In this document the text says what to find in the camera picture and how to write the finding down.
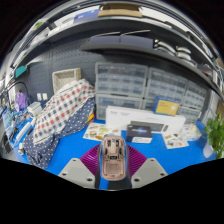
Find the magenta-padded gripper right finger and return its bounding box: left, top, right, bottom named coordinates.
left=124, top=143, right=168, bottom=190

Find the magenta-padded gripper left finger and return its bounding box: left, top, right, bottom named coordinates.
left=58, top=143, right=103, bottom=190

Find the navy polka dot cloth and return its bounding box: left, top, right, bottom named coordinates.
left=23, top=97, right=97, bottom=170

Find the printed picture sheet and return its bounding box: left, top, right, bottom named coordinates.
left=82, top=122, right=123, bottom=142
left=163, top=133, right=190, bottom=150

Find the small dark box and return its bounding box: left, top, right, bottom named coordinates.
left=125, top=123, right=154, bottom=144

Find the clear plastic package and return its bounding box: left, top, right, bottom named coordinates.
left=181, top=123, right=203, bottom=142

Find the long white keyboard box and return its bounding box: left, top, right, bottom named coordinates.
left=105, top=105, right=187, bottom=135

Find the red blue checked cloth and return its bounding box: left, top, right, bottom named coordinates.
left=33, top=78, right=96, bottom=146

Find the yellow blue box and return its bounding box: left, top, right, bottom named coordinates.
left=152, top=96, right=181, bottom=117

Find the green potted plant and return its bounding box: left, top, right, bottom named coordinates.
left=202, top=114, right=224, bottom=160

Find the grey plastic drawer cabinet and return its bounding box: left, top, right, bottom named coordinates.
left=94, top=61, right=149, bottom=121
left=179, top=80, right=208, bottom=125
left=142, top=67, right=189, bottom=113

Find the white woven basket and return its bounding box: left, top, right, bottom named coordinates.
left=51, top=67, right=82, bottom=94

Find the grey shelf unit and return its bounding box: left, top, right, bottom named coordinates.
left=13, top=3, right=224, bottom=101

